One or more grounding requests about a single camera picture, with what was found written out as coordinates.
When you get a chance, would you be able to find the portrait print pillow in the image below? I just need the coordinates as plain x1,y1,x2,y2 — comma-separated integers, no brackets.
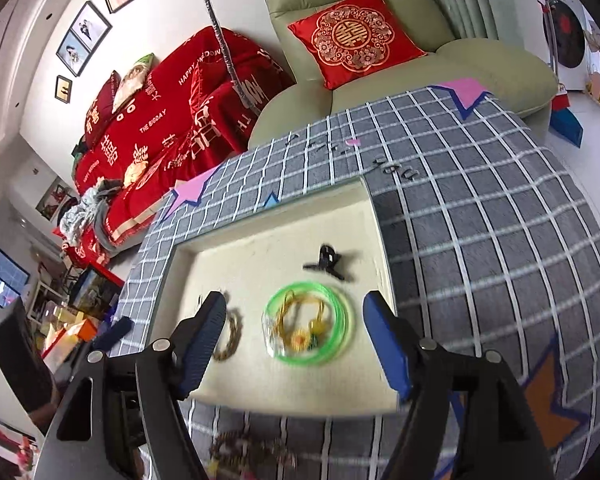
112,53,157,113

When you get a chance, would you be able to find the orange shopping bag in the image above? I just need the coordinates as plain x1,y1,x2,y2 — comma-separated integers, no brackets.
42,320,101,361

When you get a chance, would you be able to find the white wedding picture frame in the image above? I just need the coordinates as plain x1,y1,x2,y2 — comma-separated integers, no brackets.
70,1,112,53

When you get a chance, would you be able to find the green translucent bangle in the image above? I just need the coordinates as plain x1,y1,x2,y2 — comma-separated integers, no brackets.
261,282,356,367

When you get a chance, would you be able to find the green armchair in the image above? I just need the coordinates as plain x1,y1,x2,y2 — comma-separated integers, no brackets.
247,0,558,153

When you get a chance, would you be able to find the red printed sofa cover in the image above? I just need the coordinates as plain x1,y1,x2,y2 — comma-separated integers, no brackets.
62,27,296,266

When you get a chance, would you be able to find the brown braided bracelet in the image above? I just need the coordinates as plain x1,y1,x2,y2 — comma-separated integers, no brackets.
211,305,244,361

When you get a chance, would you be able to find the black printed box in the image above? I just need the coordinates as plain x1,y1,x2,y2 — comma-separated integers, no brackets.
70,267,123,321

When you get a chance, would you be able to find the red satin cushion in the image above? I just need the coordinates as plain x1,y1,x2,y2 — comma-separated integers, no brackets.
187,60,231,126

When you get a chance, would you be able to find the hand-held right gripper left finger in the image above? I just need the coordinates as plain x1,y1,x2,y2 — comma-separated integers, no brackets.
32,290,228,480

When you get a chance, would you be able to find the brown wooden bead bracelet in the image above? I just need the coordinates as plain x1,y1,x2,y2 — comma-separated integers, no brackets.
207,430,301,473

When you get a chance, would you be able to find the black hair claw clip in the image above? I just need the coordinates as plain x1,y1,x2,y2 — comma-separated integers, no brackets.
302,244,359,282

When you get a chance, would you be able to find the red broom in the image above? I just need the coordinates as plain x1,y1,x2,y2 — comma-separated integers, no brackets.
535,0,571,111

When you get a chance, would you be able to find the grey grid tablecloth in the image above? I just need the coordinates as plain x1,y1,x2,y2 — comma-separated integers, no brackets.
112,77,600,480

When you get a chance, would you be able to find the green jewelry tray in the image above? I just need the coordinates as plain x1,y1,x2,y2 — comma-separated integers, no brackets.
150,175,406,418

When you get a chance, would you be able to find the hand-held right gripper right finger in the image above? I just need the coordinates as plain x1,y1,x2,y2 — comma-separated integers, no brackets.
362,290,553,480

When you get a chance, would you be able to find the cream cloth bundle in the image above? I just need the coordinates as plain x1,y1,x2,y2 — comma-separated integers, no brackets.
125,160,148,186

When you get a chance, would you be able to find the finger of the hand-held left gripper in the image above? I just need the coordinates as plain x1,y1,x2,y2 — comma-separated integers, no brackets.
87,316,133,357

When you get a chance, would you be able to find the white washing machine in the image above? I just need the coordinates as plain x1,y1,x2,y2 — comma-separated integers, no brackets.
527,0,600,93

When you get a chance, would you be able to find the blue dustpan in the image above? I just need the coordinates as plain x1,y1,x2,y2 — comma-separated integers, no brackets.
547,107,586,148

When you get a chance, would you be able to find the red embroidered cushion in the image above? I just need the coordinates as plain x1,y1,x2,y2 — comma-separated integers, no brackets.
287,0,428,91

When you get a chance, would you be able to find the grey clothes pile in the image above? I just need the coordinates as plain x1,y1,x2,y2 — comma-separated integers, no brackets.
60,182,121,246

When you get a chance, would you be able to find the red lettered pillow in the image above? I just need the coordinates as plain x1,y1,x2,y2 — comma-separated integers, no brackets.
84,71,122,133

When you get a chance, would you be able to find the yellow sunflower cord bracelet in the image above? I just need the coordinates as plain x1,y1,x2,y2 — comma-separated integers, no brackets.
272,292,331,356

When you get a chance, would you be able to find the teal photo picture frame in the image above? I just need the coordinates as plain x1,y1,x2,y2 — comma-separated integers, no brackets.
56,30,93,77

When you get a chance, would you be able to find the wall poster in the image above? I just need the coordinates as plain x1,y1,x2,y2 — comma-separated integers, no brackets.
35,176,78,221

